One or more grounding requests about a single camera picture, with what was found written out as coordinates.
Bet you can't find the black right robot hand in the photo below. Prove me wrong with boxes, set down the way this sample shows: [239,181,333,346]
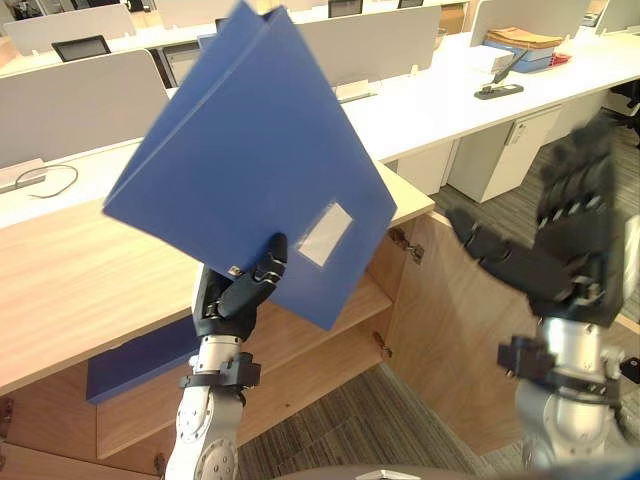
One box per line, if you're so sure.
[443,113,626,329]

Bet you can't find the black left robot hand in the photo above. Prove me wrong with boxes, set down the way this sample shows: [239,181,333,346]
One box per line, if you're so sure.
[192,232,290,343]

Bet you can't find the blue folder with white label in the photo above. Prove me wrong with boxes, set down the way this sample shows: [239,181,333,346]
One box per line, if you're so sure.
[102,0,399,331]

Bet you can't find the light wood office cabinet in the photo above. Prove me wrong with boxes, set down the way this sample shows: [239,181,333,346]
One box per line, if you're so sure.
[0,159,436,480]

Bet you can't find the blue folder in cabinet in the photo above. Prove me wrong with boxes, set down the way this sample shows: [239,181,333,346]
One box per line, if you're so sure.
[85,314,202,406]

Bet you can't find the black office chair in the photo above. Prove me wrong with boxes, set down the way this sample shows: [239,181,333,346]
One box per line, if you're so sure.
[605,77,640,132]

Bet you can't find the wooden cabinet door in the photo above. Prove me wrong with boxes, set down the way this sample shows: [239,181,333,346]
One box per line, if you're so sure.
[367,209,640,457]

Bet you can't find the metal door hinge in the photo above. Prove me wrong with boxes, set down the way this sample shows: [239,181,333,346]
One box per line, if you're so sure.
[371,330,394,359]
[388,227,425,265]

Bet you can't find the black desk lamp base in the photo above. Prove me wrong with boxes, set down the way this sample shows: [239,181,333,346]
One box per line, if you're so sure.
[473,49,532,101]

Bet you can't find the blue paper tray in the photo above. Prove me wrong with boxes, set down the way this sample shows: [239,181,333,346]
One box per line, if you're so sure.
[482,39,559,74]

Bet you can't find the stack of brown envelopes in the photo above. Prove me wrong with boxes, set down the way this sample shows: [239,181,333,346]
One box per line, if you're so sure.
[485,27,565,51]

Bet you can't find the grey desk divider panel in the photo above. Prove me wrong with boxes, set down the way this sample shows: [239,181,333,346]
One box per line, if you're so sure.
[2,3,137,57]
[469,0,591,48]
[0,48,170,170]
[297,5,442,89]

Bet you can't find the black monitor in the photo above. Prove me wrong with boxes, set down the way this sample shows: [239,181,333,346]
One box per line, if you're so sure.
[51,34,112,63]

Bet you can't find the white drawer pedestal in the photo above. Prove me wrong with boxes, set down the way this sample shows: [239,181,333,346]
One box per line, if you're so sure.
[446,105,564,204]

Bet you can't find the grey cable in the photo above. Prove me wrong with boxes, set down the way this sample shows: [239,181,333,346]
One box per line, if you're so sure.
[13,163,80,199]

